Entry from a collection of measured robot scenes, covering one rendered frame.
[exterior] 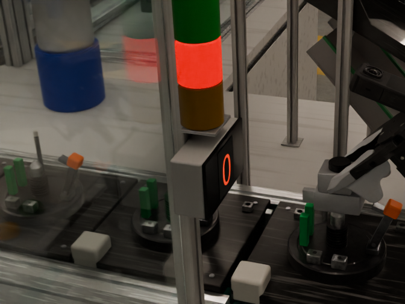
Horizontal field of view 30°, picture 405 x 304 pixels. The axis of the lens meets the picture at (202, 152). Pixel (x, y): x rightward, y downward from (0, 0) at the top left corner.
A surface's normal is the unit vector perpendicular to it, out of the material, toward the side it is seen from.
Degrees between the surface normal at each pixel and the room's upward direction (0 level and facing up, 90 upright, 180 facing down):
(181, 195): 90
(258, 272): 0
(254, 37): 0
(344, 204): 90
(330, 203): 90
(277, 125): 0
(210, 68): 90
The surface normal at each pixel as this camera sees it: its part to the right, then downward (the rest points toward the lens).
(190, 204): -0.36, 0.46
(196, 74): -0.08, 0.48
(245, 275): -0.05, -0.88
